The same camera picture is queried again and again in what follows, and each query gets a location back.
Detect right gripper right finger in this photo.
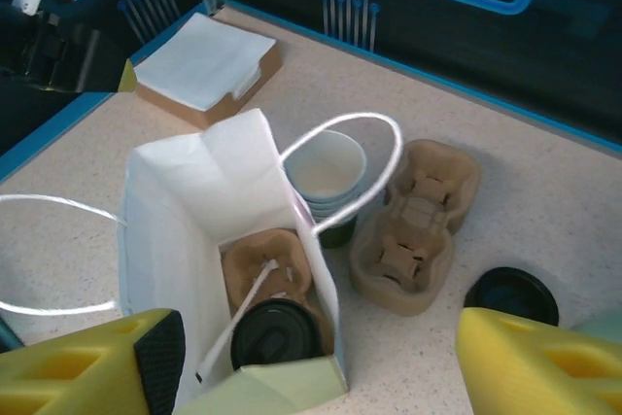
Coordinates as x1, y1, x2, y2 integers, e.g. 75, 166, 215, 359
456, 306, 622, 415

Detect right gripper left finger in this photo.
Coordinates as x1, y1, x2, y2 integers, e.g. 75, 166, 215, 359
0, 306, 188, 415

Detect green paper bag white handles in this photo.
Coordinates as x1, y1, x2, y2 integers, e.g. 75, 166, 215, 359
0, 108, 404, 415

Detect black plastic cup lid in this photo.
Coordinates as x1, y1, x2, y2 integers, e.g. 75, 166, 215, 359
229, 298, 325, 372

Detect white straw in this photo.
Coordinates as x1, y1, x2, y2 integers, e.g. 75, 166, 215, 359
193, 259, 281, 382

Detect brown pulp cup carrier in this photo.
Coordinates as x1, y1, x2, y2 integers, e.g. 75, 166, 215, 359
221, 228, 336, 356

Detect stack of white napkins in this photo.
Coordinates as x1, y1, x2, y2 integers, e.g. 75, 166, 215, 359
131, 12, 277, 113

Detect stack of black cup lids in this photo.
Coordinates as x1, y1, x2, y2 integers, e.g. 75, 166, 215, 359
464, 266, 560, 329

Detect brown cardboard napkin tray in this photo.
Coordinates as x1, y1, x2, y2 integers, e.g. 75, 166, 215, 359
133, 43, 284, 130

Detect stack of brown pulp carriers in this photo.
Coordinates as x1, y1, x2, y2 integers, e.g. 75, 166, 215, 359
348, 138, 482, 318

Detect stack of green paper cups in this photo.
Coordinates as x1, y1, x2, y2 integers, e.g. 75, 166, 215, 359
282, 130, 366, 250

